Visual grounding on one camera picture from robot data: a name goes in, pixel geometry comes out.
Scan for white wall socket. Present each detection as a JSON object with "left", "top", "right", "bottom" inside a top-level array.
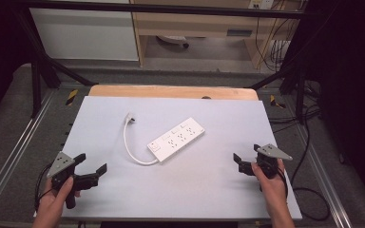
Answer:
[{"left": 247, "top": 0, "right": 276, "bottom": 10}]

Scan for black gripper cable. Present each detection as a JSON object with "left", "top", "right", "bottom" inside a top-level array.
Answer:
[
  {"left": 33, "top": 162, "right": 54, "bottom": 212},
  {"left": 278, "top": 123, "right": 332, "bottom": 222}
]

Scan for bundle of hanging cables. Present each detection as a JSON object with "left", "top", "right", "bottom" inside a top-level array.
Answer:
[{"left": 254, "top": 0, "right": 300, "bottom": 73}]

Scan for person's right hand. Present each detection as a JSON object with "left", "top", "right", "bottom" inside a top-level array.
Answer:
[{"left": 251, "top": 159, "right": 288, "bottom": 208}]

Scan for white cabinet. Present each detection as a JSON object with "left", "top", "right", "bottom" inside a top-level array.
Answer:
[{"left": 29, "top": 7, "right": 140, "bottom": 62}]

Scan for yellow black tape strip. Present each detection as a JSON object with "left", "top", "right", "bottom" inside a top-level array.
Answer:
[
  {"left": 269, "top": 94, "right": 287, "bottom": 109},
  {"left": 65, "top": 88, "right": 80, "bottom": 107}
]

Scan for dark curtain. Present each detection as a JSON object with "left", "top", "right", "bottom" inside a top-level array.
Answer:
[
  {"left": 0, "top": 0, "right": 34, "bottom": 129},
  {"left": 305, "top": 0, "right": 365, "bottom": 217}
]

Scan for black metal frame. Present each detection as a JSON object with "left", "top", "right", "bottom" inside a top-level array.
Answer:
[{"left": 11, "top": 0, "right": 313, "bottom": 125}]

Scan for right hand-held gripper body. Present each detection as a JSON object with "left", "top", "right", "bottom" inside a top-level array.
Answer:
[{"left": 238, "top": 143, "right": 294, "bottom": 181}]

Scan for black floor cables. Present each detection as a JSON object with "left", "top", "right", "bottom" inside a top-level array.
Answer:
[{"left": 267, "top": 79, "right": 323, "bottom": 135}]

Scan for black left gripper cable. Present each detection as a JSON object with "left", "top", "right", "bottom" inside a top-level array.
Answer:
[{"left": 33, "top": 162, "right": 54, "bottom": 212}]

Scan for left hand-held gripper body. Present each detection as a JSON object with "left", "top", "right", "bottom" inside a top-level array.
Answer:
[{"left": 46, "top": 151, "right": 101, "bottom": 210}]

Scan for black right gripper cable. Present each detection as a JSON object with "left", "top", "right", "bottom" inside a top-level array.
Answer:
[{"left": 278, "top": 123, "right": 332, "bottom": 222}]

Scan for light wooden desk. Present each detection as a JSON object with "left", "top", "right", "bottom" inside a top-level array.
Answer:
[{"left": 129, "top": 0, "right": 309, "bottom": 69}]

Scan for person's left hand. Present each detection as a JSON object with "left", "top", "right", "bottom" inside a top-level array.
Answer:
[{"left": 32, "top": 176, "right": 82, "bottom": 228}]

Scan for white power strip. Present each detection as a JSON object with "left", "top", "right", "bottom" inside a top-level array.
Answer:
[{"left": 146, "top": 117, "right": 206, "bottom": 163}]

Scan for light wooden board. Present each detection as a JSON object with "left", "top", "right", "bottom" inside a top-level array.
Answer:
[{"left": 87, "top": 84, "right": 259, "bottom": 102}]

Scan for aluminium rail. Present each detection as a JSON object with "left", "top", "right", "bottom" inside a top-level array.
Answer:
[
  {"left": 295, "top": 124, "right": 354, "bottom": 228},
  {"left": 0, "top": 90, "right": 57, "bottom": 212}
]

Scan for white power strip cable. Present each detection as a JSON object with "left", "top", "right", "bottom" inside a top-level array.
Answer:
[{"left": 123, "top": 118, "right": 160, "bottom": 167}]

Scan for office chair base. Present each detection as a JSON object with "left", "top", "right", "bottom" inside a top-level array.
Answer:
[{"left": 155, "top": 34, "right": 190, "bottom": 49}]

